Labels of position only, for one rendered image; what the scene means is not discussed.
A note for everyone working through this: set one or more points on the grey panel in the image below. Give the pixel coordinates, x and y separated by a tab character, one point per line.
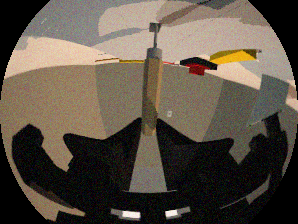
186	28

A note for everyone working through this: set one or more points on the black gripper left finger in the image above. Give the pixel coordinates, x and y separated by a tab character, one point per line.
118	150

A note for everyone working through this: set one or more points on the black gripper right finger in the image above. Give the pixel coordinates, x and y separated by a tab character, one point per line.
179	154

